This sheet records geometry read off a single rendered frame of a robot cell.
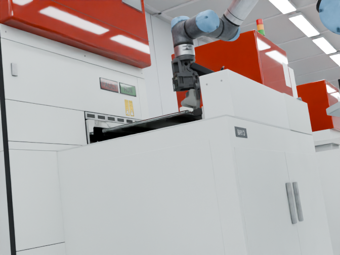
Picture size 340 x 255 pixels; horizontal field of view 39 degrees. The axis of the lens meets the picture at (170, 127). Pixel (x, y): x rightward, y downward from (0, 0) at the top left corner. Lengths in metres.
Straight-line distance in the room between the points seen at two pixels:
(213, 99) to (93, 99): 0.61
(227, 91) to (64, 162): 0.60
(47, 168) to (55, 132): 0.13
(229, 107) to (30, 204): 0.67
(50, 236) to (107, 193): 0.23
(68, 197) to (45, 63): 0.46
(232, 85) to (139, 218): 0.48
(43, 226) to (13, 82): 0.46
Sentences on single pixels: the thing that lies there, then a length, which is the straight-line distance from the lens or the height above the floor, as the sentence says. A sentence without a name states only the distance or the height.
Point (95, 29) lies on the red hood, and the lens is 1.90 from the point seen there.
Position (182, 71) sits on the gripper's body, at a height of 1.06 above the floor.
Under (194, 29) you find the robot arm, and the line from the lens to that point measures 1.72.
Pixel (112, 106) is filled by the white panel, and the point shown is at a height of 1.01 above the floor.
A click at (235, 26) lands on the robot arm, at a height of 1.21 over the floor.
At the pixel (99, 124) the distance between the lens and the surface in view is 1.83.
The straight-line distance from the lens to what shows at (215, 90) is 1.39.
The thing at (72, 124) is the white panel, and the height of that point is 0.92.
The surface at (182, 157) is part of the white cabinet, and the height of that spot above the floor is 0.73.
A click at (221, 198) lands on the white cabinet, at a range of 1.31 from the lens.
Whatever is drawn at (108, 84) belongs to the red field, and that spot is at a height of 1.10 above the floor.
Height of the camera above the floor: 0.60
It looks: 9 degrees up
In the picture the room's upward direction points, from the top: 7 degrees counter-clockwise
